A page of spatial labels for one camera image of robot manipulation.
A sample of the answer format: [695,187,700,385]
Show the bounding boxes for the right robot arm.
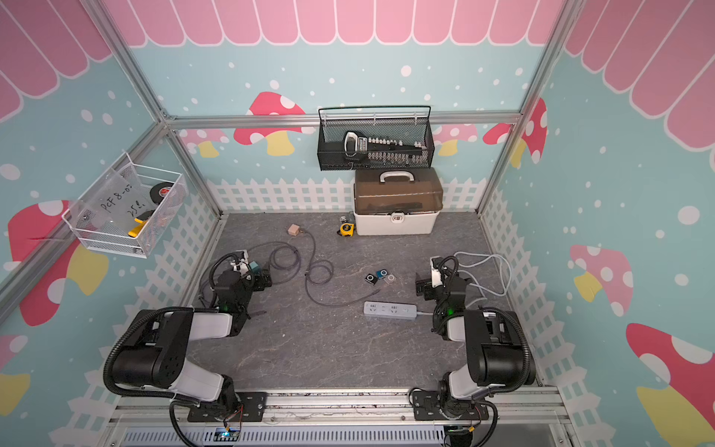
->
[408,256,536,421]

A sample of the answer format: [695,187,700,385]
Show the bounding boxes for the black electrical tape roll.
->
[150,182,174,205]

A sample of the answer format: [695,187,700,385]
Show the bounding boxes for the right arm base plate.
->
[408,387,489,422]

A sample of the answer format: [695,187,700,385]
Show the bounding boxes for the black wire mesh basket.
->
[318,105,435,171]

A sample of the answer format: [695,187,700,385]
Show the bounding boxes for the pink USB charger adapter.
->
[288,225,302,237]

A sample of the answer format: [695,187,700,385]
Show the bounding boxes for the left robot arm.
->
[102,251,273,417]

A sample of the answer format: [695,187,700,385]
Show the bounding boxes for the yellow tool in bin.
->
[128,218,147,238]

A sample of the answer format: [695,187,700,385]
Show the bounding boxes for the clear plastic wall bin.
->
[61,153,188,259]

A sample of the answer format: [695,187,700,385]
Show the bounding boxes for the socket bit set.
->
[343,131,430,168]

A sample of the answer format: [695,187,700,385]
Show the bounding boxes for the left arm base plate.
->
[187,391,268,423]

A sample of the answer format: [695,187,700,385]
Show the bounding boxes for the yellow tape measure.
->
[337,223,356,238]

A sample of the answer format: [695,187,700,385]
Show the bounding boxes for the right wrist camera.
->
[429,256,452,289]

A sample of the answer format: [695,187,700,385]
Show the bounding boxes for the white power strip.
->
[363,301,418,320]

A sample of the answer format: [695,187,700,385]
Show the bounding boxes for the white toolbox brown lid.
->
[354,168,443,236]

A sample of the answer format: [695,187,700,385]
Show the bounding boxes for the grey USB cable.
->
[267,227,384,308]

